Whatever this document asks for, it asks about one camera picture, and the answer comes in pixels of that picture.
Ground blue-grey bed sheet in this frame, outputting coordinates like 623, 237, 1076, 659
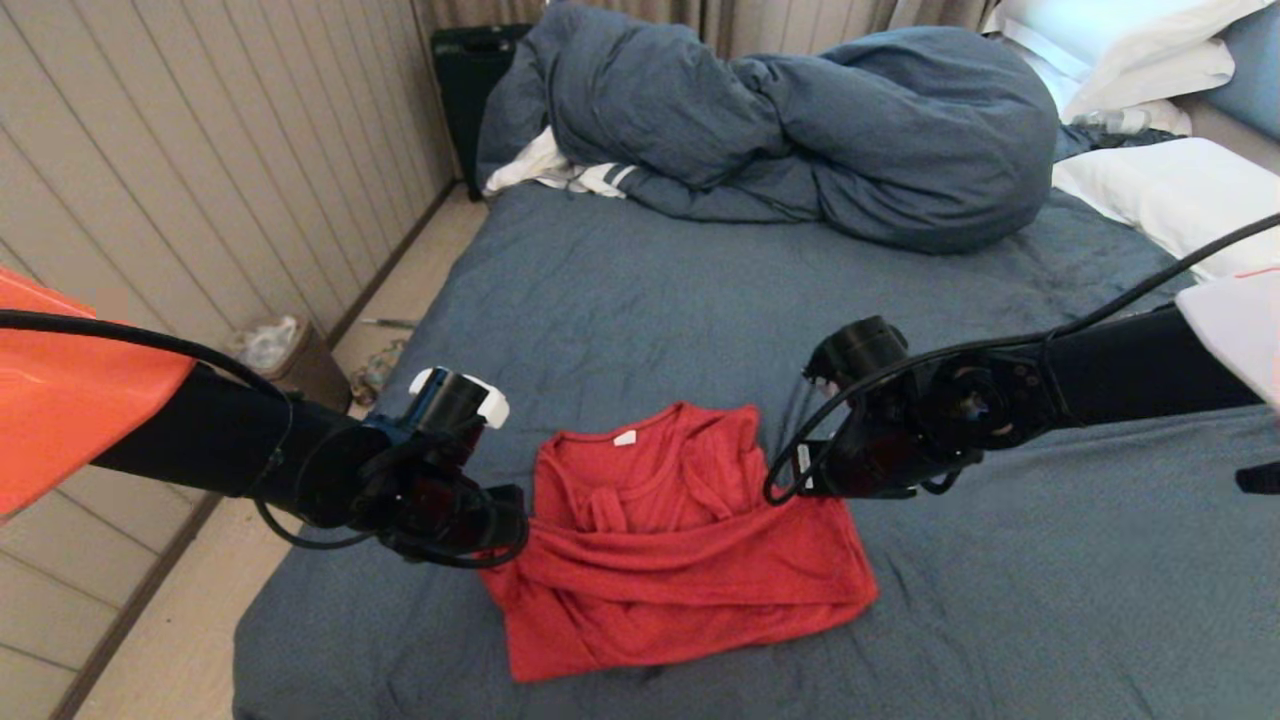
232, 180, 1280, 720

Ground brown trash bin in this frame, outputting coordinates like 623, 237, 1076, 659
232, 318, 353, 413

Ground clear plastic bottle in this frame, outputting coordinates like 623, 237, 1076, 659
1070, 108, 1151, 136

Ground blue pillow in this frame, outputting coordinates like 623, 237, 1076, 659
1200, 5, 1280, 144

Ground large white pillow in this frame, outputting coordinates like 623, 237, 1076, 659
1053, 136, 1280, 283

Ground grey bed headboard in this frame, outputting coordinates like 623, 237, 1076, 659
1170, 92, 1280, 176

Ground red T-shirt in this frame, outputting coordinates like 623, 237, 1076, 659
480, 400, 881, 684

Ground clear plastic bin bag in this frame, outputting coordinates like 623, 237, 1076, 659
232, 316, 299, 371

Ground white striped garment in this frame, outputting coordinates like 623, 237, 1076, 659
483, 125, 637, 199

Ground crumpled blue-grey duvet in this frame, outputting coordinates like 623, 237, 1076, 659
477, 0, 1059, 254

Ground pair of slippers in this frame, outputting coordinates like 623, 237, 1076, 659
352, 340, 409, 403

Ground black suitcase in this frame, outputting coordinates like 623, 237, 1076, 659
430, 24, 534, 201

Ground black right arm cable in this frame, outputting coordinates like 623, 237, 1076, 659
763, 213, 1280, 506

